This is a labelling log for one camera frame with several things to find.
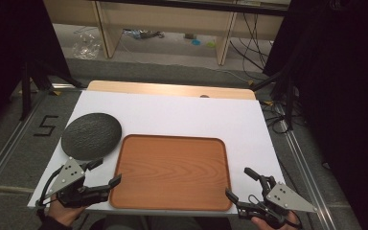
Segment light wooden shelf unit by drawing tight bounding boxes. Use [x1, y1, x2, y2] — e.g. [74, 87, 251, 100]
[42, 0, 292, 67]

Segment black floor cables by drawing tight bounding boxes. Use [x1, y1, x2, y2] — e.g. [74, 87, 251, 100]
[261, 100, 294, 135]

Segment person's left hand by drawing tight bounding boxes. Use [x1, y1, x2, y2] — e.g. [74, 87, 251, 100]
[46, 196, 88, 228]

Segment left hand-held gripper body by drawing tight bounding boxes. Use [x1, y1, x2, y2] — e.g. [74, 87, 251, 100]
[45, 156, 110, 209]

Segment brown wooden tray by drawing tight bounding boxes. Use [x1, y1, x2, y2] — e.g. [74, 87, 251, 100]
[108, 133, 234, 213]

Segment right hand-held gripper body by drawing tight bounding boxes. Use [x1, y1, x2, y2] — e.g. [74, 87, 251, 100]
[236, 174, 318, 230]

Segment black hanging cables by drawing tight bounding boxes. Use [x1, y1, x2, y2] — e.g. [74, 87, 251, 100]
[229, 11, 272, 74]

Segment light wooden table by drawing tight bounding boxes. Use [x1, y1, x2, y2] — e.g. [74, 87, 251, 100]
[85, 80, 257, 101]

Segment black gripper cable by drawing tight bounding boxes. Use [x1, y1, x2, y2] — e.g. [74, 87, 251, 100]
[34, 165, 65, 211]

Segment metal floor rail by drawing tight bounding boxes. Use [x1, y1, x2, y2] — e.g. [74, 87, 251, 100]
[0, 83, 87, 203]
[272, 103, 337, 230]

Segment clear plastic bag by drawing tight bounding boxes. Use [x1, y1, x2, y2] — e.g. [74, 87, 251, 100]
[71, 32, 103, 61]

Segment crumpled foil packet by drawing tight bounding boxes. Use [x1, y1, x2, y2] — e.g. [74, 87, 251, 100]
[122, 28, 166, 40]

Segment black curtain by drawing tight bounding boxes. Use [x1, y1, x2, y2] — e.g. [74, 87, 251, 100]
[0, 0, 73, 143]
[262, 0, 368, 230]

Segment black metal stand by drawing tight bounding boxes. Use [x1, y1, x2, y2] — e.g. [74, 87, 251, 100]
[18, 59, 84, 122]
[249, 70, 297, 131]

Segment person's right hand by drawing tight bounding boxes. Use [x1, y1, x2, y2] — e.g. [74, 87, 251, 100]
[249, 211, 304, 230]

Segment black round textured plate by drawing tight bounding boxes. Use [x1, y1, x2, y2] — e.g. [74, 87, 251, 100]
[60, 112, 123, 162]

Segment white table sheet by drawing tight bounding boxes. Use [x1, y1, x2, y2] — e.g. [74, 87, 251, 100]
[27, 89, 287, 216]

